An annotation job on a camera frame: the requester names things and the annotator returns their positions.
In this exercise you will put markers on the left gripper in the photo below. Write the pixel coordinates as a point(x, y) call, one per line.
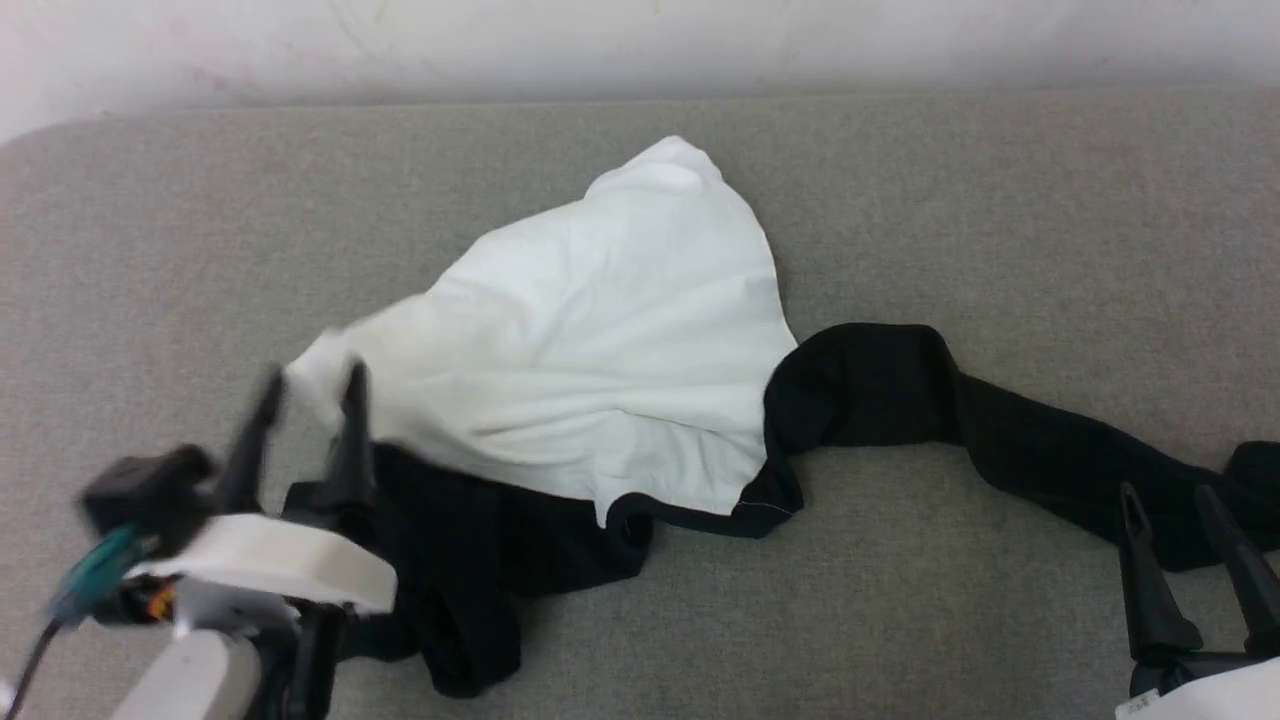
point(270, 565)

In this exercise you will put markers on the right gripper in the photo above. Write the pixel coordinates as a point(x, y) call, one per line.
point(1220, 695)

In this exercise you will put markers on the black and white garment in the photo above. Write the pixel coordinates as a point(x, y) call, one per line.
point(600, 330)

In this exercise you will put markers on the grey fabric sofa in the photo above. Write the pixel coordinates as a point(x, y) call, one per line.
point(900, 620)

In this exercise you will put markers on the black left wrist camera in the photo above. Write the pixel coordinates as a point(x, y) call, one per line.
point(150, 495)

